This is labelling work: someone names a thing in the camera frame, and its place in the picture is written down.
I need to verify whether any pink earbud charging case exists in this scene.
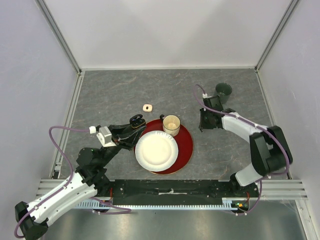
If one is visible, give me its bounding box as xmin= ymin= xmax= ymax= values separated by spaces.
xmin=142 ymin=104 xmax=153 ymax=113

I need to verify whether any white paper plate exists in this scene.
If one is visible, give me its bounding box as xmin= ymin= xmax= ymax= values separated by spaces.
xmin=134 ymin=130 xmax=179 ymax=172

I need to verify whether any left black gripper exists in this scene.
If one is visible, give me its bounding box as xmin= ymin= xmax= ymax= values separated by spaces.
xmin=99 ymin=120 xmax=147 ymax=167

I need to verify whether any black earbud charging case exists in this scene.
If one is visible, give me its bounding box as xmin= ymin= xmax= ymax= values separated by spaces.
xmin=129 ymin=114 xmax=146 ymax=129

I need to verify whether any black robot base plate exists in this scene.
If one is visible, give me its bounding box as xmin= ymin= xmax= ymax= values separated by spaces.
xmin=106 ymin=179 xmax=259 ymax=199

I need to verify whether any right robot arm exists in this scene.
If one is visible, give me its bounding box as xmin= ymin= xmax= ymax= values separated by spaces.
xmin=199 ymin=93 xmax=293 ymax=197

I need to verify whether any grey cable duct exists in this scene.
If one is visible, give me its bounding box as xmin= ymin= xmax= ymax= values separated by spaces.
xmin=74 ymin=198 xmax=249 ymax=211

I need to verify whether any dark green cup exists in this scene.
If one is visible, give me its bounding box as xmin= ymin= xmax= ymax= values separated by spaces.
xmin=214 ymin=82 xmax=233 ymax=104

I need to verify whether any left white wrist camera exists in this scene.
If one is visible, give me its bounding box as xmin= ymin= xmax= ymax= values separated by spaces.
xmin=96 ymin=126 xmax=116 ymax=148

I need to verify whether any beige mug black handle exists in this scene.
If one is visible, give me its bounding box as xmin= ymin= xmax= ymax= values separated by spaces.
xmin=159 ymin=114 xmax=181 ymax=137

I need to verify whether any red round tray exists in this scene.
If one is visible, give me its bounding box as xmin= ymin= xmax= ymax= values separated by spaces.
xmin=140 ymin=119 xmax=194 ymax=175

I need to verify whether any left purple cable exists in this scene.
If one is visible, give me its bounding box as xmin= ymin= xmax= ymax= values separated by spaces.
xmin=13 ymin=125 xmax=132 ymax=237

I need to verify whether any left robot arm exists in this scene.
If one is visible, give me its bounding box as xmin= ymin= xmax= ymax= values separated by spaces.
xmin=14 ymin=115 xmax=147 ymax=240

